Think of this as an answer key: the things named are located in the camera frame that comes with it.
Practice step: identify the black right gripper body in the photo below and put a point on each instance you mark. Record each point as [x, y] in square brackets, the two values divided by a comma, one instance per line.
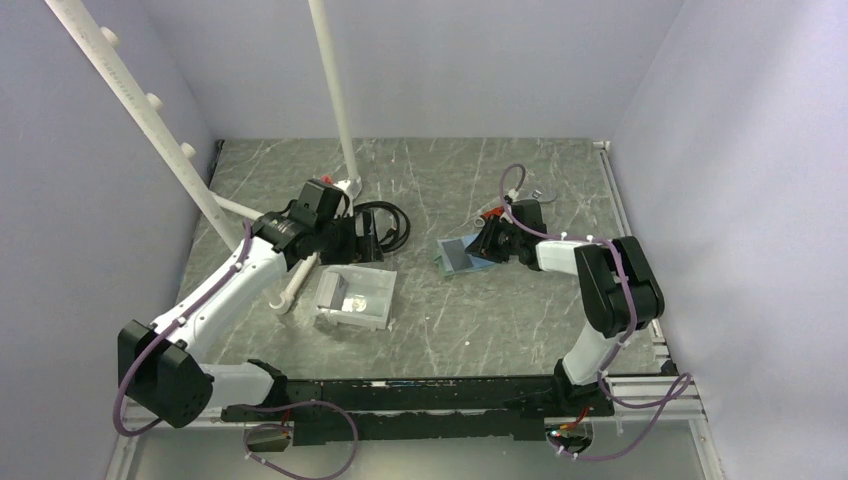
[508, 238]

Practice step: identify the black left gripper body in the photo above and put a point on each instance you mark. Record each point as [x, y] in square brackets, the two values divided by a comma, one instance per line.
[340, 245]

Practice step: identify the silver credit card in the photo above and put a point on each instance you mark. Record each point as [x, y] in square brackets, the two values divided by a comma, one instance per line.
[453, 256]

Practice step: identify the dark card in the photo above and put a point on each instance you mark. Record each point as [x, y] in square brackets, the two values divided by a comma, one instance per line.
[338, 291]

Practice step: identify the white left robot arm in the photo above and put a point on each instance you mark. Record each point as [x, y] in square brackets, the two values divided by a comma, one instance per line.
[162, 376]

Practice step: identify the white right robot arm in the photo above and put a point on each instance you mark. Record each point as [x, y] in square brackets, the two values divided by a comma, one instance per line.
[619, 291]

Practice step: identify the clear plastic tray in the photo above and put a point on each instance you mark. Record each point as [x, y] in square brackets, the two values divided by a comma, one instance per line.
[367, 301]

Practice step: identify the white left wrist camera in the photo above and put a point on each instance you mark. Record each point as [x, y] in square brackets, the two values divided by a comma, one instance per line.
[351, 187]

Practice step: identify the red handled adjustable wrench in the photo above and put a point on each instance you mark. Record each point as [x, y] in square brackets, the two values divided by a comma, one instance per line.
[537, 195]

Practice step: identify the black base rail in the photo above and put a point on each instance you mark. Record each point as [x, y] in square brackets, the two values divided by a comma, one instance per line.
[518, 407]

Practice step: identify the aluminium extrusion frame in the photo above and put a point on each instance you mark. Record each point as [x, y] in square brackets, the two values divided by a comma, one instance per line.
[132, 421]

